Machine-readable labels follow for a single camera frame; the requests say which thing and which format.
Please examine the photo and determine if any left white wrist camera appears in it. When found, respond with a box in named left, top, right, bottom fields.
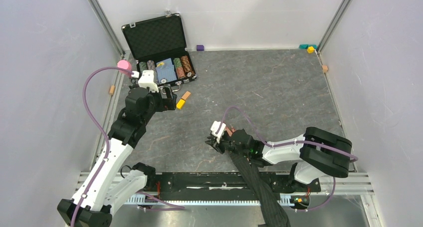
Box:
left=131, top=70, right=159, bottom=93

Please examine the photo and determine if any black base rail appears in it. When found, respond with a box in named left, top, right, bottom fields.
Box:
left=122, top=162, right=321, bottom=210

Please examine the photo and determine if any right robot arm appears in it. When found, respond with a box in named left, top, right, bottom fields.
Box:
left=205, top=127, right=353, bottom=191

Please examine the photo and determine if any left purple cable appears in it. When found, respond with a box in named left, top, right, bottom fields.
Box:
left=70, top=66, right=186, bottom=227

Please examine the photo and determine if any teal block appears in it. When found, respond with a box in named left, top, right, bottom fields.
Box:
left=298, top=44, right=318, bottom=49

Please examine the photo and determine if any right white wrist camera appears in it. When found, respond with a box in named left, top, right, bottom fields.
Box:
left=210, top=121, right=226, bottom=143

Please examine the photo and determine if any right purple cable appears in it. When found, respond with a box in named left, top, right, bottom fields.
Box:
left=220, top=106, right=359, bottom=213

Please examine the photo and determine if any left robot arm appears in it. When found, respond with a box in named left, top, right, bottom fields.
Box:
left=57, top=84, right=177, bottom=227

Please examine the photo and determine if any mannequin hand with red nails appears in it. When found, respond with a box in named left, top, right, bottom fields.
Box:
left=225, top=126, right=236, bottom=136

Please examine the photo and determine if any black poker chip case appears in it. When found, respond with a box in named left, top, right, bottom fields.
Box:
left=121, top=13, right=198, bottom=86

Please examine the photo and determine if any purple cube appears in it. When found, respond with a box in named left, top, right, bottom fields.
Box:
left=196, top=44, right=205, bottom=51

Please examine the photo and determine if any yellow block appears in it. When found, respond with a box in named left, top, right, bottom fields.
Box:
left=176, top=99, right=186, bottom=110

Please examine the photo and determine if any pink microphone on tripod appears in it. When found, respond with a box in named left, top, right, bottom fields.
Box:
left=117, top=60, right=140, bottom=89

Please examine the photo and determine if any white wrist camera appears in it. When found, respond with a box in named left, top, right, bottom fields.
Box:
left=210, top=121, right=226, bottom=143
left=131, top=70, right=159, bottom=93

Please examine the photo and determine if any tan block left wall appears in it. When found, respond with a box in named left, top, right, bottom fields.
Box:
left=109, top=85, right=116, bottom=95

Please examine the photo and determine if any yellow cube in corner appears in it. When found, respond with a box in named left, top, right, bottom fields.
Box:
left=307, top=46, right=315, bottom=53

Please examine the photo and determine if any black pinstripe sleeve forearm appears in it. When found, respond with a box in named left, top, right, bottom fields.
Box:
left=229, top=153, right=291, bottom=227

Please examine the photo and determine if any orange wooden block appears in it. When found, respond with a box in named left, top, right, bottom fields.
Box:
left=181, top=91, right=191, bottom=101

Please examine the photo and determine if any purple cable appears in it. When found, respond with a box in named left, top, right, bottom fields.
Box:
left=220, top=106, right=359, bottom=213
left=70, top=66, right=186, bottom=227

